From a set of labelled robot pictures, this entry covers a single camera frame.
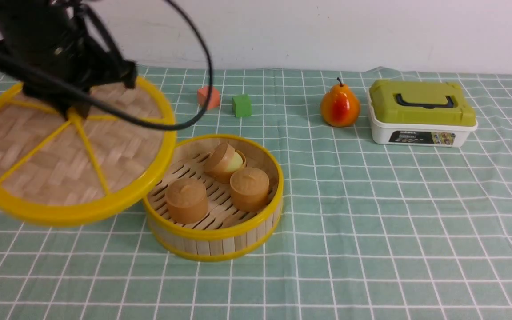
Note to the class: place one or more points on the bamboo steamer basket yellow rim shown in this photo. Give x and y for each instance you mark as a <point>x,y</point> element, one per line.
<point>224,232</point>

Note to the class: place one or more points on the orange block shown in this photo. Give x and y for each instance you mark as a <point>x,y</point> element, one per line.
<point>210,97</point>

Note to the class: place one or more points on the green cube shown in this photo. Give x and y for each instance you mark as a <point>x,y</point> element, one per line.
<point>242,106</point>

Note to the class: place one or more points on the woven bamboo steamer lid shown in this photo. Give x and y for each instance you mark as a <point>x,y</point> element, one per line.
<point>65,171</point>

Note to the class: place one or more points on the orange red toy pear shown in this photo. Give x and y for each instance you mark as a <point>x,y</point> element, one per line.
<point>340,107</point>

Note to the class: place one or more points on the tan bun front right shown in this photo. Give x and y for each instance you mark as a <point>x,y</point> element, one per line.
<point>249,188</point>

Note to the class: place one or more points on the tan bun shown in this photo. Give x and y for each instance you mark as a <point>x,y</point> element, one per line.
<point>249,188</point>
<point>187,200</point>

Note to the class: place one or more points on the tipped bun with green filling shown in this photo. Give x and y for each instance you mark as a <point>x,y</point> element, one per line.
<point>223,162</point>

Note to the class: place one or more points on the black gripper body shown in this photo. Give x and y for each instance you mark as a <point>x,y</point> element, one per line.
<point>67,40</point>

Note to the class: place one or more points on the tan bun front left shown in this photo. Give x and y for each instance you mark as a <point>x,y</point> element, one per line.
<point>187,200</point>

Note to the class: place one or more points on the green lidded white box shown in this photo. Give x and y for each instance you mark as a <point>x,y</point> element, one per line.
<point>415,112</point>

